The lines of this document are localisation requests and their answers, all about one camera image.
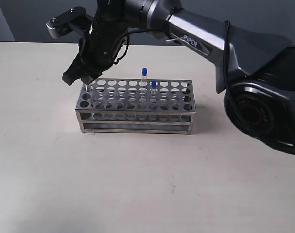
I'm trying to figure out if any stainless steel test tube rack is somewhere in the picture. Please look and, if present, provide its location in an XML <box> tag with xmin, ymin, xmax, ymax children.
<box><xmin>75</xmin><ymin>78</ymin><xmax>196</xmax><ymax>134</ymax></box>

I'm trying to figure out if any blue capped tube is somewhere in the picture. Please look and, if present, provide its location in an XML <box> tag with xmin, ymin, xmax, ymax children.
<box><xmin>85</xmin><ymin>84</ymin><xmax>93</xmax><ymax>93</ymax></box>
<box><xmin>139</xmin><ymin>68</ymin><xmax>147</xmax><ymax>109</ymax></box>
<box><xmin>150</xmin><ymin>81</ymin><xmax>157</xmax><ymax>110</ymax></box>

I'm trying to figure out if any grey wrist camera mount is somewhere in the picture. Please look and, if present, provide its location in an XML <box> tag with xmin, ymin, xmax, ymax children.
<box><xmin>46</xmin><ymin>6</ymin><xmax>93</xmax><ymax>39</ymax></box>

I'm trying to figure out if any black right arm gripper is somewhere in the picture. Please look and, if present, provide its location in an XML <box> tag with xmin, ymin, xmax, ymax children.
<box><xmin>62</xmin><ymin>0</ymin><xmax>129</xmax><ymax>85</ymax></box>

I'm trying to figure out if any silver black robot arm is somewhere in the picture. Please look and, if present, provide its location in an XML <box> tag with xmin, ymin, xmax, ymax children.
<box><xmin>61</xmin><ymin>0</ymin><xmax>295</xmax><ymax>155</ymax></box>

